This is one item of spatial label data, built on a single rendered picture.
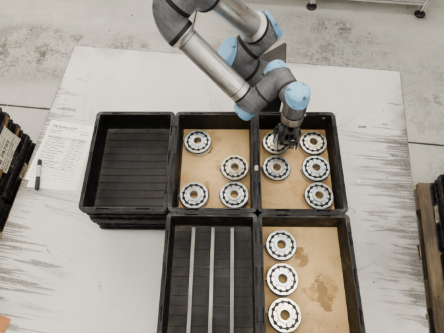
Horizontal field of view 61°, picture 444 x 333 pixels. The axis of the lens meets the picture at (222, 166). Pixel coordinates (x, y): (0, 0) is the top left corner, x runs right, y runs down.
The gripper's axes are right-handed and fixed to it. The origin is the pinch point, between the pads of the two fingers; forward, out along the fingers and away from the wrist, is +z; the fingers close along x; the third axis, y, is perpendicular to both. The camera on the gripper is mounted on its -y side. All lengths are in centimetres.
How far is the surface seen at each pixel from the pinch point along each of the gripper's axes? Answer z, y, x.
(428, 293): 75, 35, 84
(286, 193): 2.1, 19.6, 2.1
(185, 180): 2.1, 18.7, -35.4
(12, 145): 49, -11, -141
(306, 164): -0.8, 8.6, 8.5
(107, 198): 2, 29, -63
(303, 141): -0.7, -1.2, 7.2
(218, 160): 2.1, 9.0, -24.4
